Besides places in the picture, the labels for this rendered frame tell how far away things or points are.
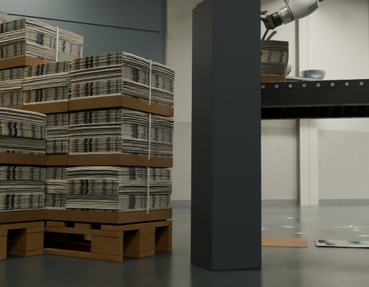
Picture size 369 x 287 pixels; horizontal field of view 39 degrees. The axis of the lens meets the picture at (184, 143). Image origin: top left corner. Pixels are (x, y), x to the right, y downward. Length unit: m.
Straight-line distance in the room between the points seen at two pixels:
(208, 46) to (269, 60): 0.81
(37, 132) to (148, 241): 0.66
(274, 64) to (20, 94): 1.24
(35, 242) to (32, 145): 0.40
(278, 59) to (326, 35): 5.51
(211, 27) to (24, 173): 0.96
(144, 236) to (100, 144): 0.42
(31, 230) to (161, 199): 0.56
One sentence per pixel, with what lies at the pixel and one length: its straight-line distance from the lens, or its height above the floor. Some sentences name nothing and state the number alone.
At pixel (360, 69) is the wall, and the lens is 8.44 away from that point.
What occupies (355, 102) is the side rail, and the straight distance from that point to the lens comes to 2.54.
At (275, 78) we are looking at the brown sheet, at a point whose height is 0.84.
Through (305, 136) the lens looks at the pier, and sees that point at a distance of 7.55.
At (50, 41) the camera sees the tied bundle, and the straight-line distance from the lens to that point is 2.61.
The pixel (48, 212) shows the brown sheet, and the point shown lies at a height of 0.18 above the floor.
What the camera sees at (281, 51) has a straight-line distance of 2.70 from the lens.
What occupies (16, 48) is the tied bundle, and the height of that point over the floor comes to 0.92.
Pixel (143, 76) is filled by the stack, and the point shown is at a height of 0.75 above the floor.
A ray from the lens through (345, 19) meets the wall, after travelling 8.46.
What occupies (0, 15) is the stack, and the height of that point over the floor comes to 1.26.
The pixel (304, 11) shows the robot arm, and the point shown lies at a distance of 2.87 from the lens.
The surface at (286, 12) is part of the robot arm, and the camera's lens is 2.86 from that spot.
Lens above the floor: 0.31
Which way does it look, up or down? 4 degrees up
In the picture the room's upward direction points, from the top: straight up
